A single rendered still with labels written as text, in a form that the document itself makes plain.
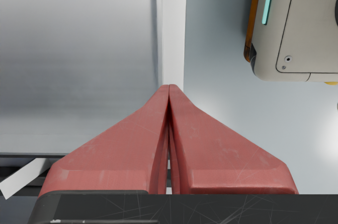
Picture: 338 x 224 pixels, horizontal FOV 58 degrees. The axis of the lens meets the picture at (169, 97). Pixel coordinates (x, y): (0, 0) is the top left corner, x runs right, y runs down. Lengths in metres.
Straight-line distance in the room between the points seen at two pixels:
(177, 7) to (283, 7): 0.71
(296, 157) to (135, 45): 1.57
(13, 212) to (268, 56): 0.84
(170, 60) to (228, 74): 1.06
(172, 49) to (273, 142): 1.41
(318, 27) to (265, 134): 0.75
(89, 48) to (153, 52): 0.07
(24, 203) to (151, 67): 0.33
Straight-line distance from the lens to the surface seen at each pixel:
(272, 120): 1.60
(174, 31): 0.33
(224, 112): 1.52
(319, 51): 1.11
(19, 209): 0.58
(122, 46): 0.33
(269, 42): 1.05
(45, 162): 0.47
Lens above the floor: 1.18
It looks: 55 degrees down
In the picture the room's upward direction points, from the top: 178 degrees counter-clockwise
